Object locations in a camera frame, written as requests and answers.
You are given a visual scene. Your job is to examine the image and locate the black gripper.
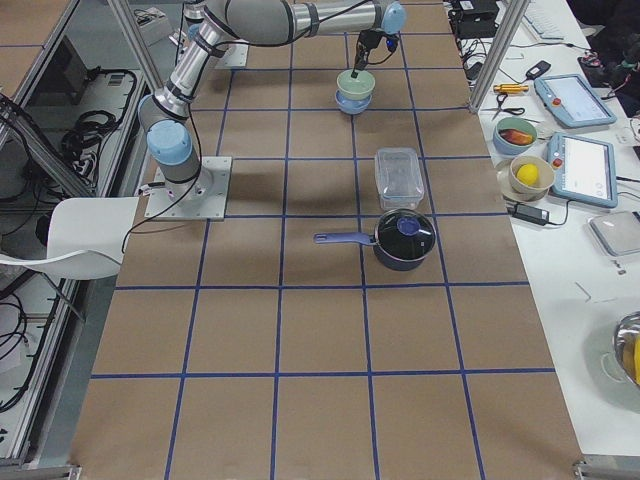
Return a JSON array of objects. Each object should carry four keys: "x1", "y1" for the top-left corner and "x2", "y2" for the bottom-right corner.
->
[{"x1": 351, "y1": 30, "x2": 399, "y2": 79}]

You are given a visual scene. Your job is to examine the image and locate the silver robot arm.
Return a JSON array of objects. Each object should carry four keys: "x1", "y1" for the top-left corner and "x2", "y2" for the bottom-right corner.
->
[{"x1": 138, "y1": 1, "x2": 407, "y2": 191}]

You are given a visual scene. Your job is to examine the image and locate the blue bowl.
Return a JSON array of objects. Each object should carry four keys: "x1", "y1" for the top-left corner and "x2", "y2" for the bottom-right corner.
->
[{"x1": 335, "y1": 91, "x2": 372, "y2": 115}]

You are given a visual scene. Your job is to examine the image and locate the green bowl with fruit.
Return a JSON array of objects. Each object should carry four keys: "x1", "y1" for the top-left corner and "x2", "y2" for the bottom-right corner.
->
[{"x1": 492, "y1": 117, "x2": 537, "y2": 156}]

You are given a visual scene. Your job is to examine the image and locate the beige bowl with lemon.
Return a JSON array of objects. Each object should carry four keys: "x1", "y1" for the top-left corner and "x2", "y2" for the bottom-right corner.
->
[{"x1": 497, "y1": 156, "x2": 555, "y2": 202}]

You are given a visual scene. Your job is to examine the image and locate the steel mixing bowl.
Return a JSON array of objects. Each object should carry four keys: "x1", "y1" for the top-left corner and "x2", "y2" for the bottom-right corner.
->
[{"x1": 600, "y1": 311, "x2": 639, "y2": 387}]

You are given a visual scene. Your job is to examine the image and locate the clear plastic food container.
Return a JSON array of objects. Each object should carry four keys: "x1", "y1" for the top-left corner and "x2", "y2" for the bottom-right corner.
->
[{"x1": 374, "y1": 147, "x2": 424, "y2": 211}]

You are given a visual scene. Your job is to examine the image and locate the scissors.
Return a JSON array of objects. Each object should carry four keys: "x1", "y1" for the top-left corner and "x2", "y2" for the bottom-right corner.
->
[{"x1": 493, "y1": 93, "x2": 526, "y2": 119}]

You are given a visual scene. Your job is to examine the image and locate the yellow cylindrical tool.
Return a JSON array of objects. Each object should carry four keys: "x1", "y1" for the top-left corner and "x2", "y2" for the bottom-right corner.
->
[{"x1": 493, "y1": 83, "x2": 529, "y2": 95}]

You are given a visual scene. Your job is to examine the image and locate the dark blue saucepan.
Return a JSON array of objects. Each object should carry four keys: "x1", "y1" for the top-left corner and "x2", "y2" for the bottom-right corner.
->
[{"x1": 314, "y1": 208, "x2": 436, "y2": 271}]

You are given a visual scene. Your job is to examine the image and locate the black car key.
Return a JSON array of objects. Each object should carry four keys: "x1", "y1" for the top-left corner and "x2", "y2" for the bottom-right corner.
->
[{"x1": 525, "y1": 60, "x2": 551, "y2": 81}]

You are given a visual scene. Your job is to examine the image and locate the yellow lemon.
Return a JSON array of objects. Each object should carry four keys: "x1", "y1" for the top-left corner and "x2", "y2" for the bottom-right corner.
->
[{"x1": 516, "y1": 163, "x2": 539, "y2": 187}]

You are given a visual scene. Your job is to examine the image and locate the upper blue teach pendant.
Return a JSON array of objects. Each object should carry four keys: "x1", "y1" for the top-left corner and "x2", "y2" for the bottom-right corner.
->
[{"x1": 533, "y1": 74, "x2": 617, "y2": 128}]

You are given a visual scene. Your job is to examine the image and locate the blue teach pendant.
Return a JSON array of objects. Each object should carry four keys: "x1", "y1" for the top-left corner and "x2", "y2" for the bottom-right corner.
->
[
  {"x1": 547, "y1": 133, "x2": 618, "y2": 208},
  {"x1": 533, "y1": 74, "x2": 617, "y2": 128}
]

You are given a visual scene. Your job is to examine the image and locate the black power adapter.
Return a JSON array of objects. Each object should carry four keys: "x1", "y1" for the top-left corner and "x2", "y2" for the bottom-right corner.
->
[{"x1": 511, "y1": 203, "x2": 549, "y2": 226}]

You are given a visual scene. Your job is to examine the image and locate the lower blue teach pendant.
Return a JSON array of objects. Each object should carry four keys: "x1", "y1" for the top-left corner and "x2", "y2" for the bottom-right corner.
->
[{"x1": 547, "y1": 133, "x2": 618, "y2": 208}]

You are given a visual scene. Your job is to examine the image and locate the white kitchen scale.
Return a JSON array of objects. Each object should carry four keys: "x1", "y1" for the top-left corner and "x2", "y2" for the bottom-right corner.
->
[{"x1": 588, "y1": 211, "x2": 640, "y2": 257}]

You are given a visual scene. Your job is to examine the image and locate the white chair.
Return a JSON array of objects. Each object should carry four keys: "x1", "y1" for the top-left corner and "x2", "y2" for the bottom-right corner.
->
[{"x1": 1, "y1": 197, "x2": 139, "y2": 280}]

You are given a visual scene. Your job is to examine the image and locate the aluminium frame post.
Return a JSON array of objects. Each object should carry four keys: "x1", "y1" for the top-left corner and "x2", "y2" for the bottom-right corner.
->
[{"x1": 468, "y1": 0, "x2": 530, "y2": 113}]

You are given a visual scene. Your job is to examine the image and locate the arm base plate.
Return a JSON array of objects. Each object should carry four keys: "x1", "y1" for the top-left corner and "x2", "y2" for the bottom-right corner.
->
[{"x1": 145, "y1": 156, "x2": 232, "y2": 221}]

